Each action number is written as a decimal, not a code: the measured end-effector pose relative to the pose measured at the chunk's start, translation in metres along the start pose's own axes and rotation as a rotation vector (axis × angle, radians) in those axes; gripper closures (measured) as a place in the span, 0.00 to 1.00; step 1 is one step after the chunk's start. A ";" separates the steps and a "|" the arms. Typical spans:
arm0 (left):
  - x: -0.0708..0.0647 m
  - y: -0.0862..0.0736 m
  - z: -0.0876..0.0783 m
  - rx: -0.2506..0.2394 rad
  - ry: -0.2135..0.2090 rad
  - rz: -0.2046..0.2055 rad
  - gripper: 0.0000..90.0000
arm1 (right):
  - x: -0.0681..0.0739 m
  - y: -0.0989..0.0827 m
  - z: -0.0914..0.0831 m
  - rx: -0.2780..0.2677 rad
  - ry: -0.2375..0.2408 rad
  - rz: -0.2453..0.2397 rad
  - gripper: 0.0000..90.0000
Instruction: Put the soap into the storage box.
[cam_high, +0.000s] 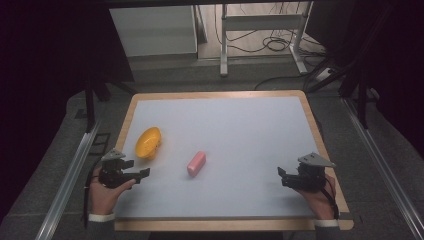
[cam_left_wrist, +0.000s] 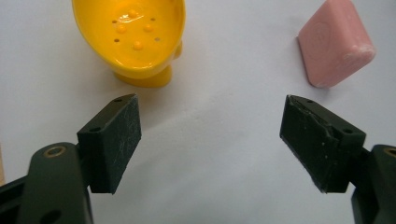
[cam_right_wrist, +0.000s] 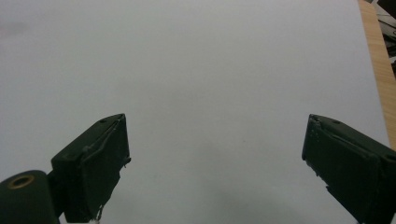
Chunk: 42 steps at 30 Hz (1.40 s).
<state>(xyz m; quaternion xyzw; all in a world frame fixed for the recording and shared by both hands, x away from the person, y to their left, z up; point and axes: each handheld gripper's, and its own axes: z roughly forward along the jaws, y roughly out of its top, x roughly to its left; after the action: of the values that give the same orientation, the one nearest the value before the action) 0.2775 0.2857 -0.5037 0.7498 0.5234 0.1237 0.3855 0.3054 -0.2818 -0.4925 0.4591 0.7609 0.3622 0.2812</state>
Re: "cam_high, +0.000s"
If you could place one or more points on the white power strip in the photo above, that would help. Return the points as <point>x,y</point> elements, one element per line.
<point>325,74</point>

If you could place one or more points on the pink soap bar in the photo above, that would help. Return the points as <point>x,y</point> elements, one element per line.
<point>196,163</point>

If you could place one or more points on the person's right hand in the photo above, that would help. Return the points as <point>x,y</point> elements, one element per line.
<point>319,203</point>

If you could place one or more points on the white metal desk frame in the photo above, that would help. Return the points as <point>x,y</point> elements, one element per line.
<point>260,21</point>

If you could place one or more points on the person's left hand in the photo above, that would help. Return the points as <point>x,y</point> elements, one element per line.
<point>103,196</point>

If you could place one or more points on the yellow mango-shaped object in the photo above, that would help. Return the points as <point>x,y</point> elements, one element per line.
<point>148,142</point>

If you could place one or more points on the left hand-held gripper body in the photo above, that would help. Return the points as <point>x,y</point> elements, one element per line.
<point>111,173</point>

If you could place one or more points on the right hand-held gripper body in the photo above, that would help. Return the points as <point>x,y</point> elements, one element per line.
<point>311,175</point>

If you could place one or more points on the white cabinet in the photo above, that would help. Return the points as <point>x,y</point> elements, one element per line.
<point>153,31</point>

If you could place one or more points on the black metal stand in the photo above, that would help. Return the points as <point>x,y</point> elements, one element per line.
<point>363,103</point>
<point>90,106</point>

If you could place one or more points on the aluminium rail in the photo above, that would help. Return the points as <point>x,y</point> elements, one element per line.
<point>383,166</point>
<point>68,183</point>

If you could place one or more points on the dark curtain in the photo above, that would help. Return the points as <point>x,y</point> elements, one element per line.
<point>393,66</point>
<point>40,66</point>

